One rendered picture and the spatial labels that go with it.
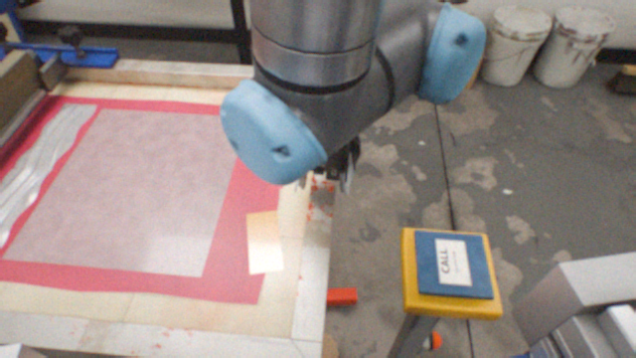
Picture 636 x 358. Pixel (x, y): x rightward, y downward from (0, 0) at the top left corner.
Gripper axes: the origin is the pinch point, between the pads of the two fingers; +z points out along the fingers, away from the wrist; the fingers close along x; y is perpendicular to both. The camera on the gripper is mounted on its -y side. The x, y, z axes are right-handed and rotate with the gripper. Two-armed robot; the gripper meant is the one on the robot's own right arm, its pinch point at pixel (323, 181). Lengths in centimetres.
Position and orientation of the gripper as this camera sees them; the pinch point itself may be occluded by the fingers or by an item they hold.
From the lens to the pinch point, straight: 63.2
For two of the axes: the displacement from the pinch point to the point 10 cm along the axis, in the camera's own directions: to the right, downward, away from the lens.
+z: 0.0, 6.3, 7.7
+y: -0.9, 7.7, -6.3
